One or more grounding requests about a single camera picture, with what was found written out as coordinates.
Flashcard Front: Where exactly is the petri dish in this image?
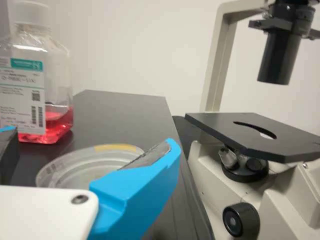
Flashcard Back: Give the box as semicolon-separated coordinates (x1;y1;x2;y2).
35;143;146;190

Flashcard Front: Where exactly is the red liquid bottle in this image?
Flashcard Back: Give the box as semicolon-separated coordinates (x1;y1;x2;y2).
0;0;75;145

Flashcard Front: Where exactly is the cream microscope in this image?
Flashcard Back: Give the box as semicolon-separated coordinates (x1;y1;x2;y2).
172;0;320;240

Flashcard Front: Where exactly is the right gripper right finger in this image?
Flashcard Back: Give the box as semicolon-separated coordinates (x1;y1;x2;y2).
81;137;181;240

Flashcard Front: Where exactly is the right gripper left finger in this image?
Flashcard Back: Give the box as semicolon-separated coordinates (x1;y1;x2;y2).
0;126;21;186

